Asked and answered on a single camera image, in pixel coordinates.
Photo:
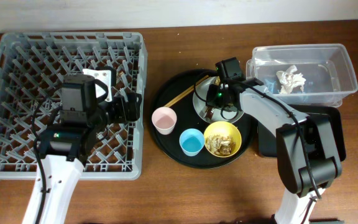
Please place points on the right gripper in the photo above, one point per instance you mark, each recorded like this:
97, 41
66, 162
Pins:
211, 98

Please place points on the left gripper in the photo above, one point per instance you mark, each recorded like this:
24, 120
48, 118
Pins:
122, 114

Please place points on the gold snack wrapper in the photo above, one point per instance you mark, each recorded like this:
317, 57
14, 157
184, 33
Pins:
209, 109

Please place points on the pink cup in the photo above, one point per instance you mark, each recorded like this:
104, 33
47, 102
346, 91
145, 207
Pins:
164, 120

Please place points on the blue cup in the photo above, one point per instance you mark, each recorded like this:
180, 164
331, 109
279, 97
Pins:
191, 141

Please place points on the white tissue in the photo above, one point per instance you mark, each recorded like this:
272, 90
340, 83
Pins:
290, 80

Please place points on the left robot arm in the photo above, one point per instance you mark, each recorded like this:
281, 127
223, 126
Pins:
63, 148

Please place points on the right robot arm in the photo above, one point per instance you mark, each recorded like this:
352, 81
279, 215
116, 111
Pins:
309, 139

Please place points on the brown scrap in rack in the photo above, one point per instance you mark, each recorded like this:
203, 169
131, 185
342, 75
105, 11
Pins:
120, 74

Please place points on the grey plastic dishwasher rack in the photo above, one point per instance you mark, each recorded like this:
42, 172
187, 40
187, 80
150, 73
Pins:
33, 63

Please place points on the grey plate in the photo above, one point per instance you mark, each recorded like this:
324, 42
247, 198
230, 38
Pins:
200, 106

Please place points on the yellow bowl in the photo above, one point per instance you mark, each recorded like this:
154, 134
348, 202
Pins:
225, 129

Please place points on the food scraps in bowl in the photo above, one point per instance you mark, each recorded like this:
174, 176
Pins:
220, 145

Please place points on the black rectangular tray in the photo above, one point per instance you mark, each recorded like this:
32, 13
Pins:
267, 142

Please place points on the clear plastic bin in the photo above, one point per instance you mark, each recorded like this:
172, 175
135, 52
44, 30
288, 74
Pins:
327, 70

